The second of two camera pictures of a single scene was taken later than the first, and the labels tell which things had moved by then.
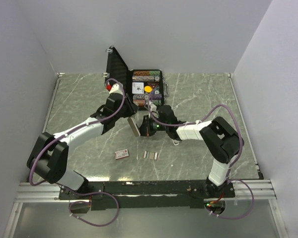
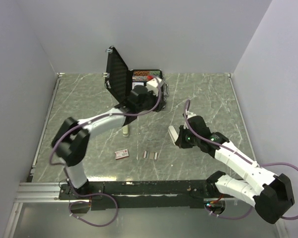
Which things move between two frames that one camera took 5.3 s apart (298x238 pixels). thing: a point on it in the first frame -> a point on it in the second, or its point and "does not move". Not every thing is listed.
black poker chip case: [145, 87] does not move
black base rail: [149, 195] does not move
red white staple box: [121, 154] does not move
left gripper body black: [127, 109] -> [152, 99]
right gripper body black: [152, 126] -> [186, 140]
